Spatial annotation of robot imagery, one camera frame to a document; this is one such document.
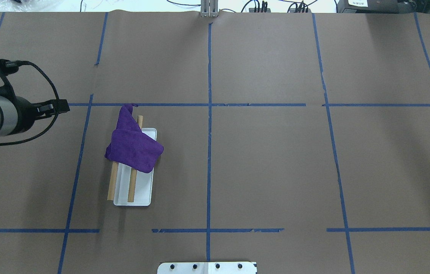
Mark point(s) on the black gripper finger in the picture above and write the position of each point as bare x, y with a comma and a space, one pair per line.
52, 107

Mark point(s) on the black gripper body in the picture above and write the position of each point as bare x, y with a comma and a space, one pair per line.
26, 115

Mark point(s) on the purple towel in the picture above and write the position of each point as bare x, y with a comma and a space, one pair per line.
130, 146

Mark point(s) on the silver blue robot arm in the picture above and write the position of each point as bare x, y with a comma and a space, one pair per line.
9, 117

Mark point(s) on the wooden rack rod left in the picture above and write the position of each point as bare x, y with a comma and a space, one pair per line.
132, 181

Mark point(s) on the white towel rack base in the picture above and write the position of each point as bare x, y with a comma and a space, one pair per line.
143, 188

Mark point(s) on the clear plastic bag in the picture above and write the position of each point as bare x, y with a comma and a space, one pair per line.
22, 5

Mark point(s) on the black box with label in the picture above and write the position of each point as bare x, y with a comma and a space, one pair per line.
383, 6

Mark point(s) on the aluminium frame post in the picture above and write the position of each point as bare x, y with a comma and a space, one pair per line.
209, 8

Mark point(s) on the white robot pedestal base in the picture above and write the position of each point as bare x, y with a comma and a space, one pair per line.
221, 267

